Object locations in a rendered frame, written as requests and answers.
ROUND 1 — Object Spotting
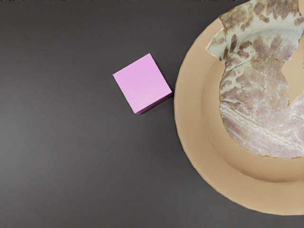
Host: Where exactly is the pink cube block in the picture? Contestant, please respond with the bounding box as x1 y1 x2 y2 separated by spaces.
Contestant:
112 53 173 116

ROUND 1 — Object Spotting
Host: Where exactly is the tan plate with marbled print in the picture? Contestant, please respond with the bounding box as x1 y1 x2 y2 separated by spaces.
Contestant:
173 0 304 209

